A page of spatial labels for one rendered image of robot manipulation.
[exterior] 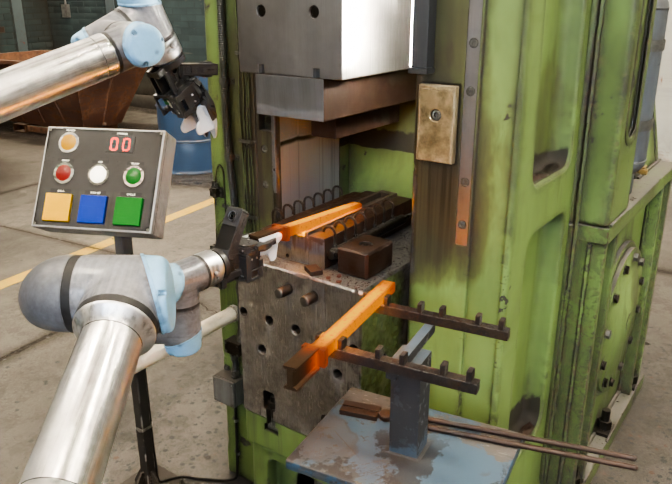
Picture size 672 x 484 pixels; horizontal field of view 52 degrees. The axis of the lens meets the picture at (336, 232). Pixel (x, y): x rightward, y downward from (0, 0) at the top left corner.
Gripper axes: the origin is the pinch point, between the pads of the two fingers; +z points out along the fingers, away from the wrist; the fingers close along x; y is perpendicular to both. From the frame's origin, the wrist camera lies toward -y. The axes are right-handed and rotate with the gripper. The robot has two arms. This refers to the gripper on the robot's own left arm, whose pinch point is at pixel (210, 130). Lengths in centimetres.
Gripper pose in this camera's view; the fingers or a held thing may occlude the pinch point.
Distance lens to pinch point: 160.9
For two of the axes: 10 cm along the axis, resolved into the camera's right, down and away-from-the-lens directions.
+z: 2.7, 7.2, 6.4
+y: -5.2, 6.7, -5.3
